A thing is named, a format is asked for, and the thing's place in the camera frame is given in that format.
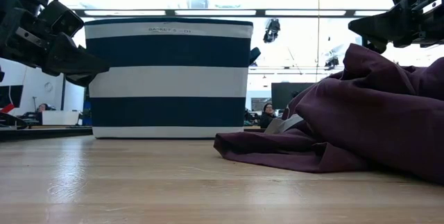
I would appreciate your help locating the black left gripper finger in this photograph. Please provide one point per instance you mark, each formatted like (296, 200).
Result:
(81, 80)
(73, 61)

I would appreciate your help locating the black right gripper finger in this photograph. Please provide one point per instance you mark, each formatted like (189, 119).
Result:
(385, 24)
(378, 45)

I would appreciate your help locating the maroon scrub garment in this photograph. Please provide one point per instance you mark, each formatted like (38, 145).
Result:
(364, 123)

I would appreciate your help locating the navy white striped fabric basket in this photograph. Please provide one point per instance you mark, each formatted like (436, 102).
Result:
(166, 82)

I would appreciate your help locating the dark vertical column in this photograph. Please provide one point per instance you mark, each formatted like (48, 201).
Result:
(63, 92)

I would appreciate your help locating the blue object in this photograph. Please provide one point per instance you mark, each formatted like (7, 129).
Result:
(86, 113)

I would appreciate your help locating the white box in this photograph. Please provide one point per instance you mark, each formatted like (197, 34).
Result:
(60, 117)

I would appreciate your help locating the person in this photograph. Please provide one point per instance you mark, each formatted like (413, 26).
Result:
(42, 107)
(267, 118)

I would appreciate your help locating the small hanging dark device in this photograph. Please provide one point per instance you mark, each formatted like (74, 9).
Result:
(331, 62)

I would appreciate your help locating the thin vertical pole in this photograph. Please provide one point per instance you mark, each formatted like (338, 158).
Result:
(318, 26)

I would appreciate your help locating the black neighbouring table edge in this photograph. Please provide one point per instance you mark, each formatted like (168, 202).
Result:
(45, 133)

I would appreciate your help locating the black computer monitor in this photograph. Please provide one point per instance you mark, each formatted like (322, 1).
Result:
(10, 95)
(288, 94)

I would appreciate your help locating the black chair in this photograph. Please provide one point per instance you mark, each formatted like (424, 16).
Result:
(14, 120)

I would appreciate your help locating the red object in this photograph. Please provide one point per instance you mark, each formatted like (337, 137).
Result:
(7, 108)

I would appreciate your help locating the white garment label strip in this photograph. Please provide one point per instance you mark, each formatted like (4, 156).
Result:
(282, 125)

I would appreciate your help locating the round wall clock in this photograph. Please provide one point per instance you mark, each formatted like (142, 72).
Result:
(48, 87)

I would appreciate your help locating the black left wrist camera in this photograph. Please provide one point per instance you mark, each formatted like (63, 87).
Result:
(62, 19)

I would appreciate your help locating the black hanging overhead camera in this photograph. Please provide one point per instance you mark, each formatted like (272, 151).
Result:
(271, 30)

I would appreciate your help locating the dark overhead frame beam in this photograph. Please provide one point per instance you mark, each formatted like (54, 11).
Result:
(260, 12)

